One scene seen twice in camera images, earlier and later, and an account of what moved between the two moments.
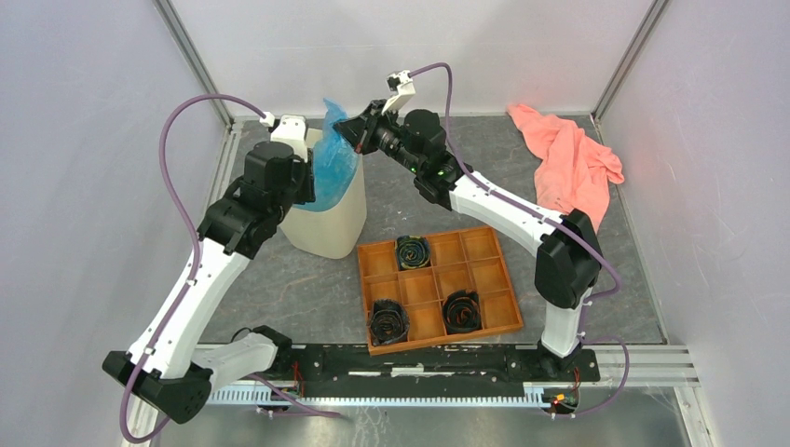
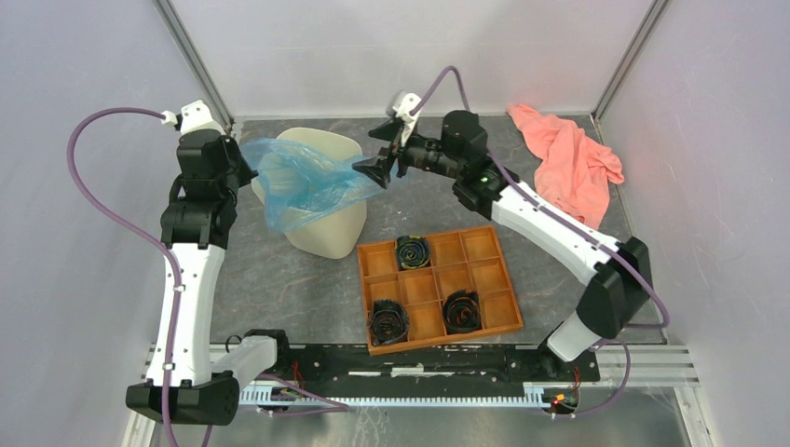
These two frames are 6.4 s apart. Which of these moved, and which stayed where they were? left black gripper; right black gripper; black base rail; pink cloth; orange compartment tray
Moved: right black gripper; left black gripper
Stayed: orange compartment tray; black base rail; pink cloth
